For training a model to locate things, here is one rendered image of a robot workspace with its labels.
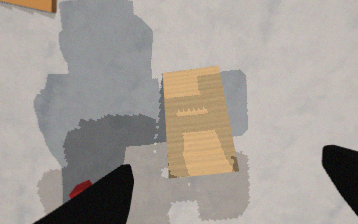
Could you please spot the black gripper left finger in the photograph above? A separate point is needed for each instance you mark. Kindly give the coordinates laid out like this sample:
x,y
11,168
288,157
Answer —
x,y
107,201

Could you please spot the red block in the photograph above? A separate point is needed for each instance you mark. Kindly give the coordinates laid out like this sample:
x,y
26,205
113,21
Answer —
x,y
80,187

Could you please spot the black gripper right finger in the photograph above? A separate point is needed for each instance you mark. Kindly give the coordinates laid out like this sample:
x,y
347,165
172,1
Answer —
x,y
341,165

